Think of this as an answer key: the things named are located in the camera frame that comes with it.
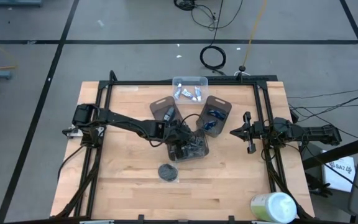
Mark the black diagonal bar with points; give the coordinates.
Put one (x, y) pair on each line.
(337, 152)

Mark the white cardboard box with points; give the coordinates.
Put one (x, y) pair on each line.
(340, 174)

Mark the black aluminium table frame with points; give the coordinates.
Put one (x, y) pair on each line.
(135, 82)

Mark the black post with knob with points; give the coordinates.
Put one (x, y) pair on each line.
(242, 73)

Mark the white green wipes canister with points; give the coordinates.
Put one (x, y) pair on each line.
(273, 207)

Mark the clear plastic container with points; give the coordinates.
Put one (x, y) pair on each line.
(191, 81)

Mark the small blue packet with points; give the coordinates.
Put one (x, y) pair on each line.
(217, 114)

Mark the small white blue toothpaste tube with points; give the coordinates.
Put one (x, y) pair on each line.
(188, 94)
(198, 93)
(177, 91)

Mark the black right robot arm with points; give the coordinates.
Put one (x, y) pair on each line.
(315, 133)

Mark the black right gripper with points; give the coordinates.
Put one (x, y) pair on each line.
(255, 130)

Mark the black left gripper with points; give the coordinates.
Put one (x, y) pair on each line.
(177, 132)

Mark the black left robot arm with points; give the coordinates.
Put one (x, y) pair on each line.
(129, 123)

